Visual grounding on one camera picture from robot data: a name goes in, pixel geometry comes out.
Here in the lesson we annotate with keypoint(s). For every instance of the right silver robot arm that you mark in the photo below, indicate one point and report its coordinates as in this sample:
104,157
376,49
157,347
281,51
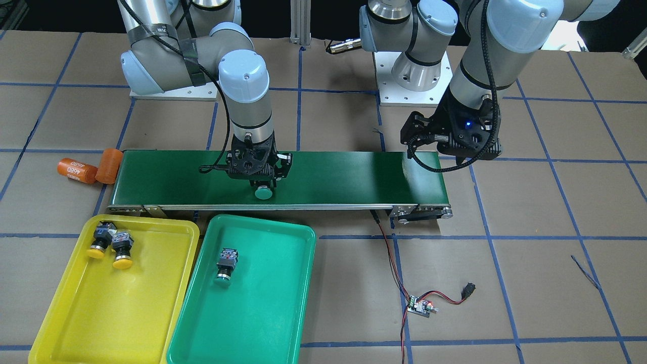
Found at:
166,54

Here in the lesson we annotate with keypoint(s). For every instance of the yellow push button switch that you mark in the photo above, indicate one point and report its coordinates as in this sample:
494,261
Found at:
102,235

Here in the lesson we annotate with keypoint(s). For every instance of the yellow plastic tray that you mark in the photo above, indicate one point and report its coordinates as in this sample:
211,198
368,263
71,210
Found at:
100,314

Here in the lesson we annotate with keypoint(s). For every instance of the black plug connector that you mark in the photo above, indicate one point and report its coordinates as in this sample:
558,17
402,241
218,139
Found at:
467,291

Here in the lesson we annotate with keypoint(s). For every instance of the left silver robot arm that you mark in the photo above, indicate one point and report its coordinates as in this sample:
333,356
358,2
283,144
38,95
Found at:
504,35

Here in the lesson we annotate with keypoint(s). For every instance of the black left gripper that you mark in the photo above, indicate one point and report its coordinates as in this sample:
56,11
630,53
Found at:
446,123

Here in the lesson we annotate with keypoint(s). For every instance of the green plastic tray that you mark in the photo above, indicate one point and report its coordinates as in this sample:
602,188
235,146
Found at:
259,318

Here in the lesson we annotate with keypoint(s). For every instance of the aluminium frame post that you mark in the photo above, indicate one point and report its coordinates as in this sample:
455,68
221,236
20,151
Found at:
300,14

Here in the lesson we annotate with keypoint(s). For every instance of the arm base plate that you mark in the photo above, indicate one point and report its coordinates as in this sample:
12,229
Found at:
403,83
206,92

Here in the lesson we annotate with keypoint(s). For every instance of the green push button switch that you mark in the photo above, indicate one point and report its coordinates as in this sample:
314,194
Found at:
226,264

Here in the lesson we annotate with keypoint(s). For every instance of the small motor controller board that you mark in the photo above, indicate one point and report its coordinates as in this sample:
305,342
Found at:
420,306

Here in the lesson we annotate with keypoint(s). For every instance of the plain orange cylinder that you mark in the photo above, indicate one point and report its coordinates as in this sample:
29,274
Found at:
109,166

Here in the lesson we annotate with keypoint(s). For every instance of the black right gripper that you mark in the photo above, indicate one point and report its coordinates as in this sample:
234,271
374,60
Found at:
284,163

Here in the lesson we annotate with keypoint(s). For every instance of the orange cylinder marked 4680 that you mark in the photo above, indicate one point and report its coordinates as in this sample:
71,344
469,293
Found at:
72,169

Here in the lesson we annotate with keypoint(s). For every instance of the green conveyor belt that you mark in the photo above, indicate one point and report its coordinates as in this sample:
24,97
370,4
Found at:
158,181

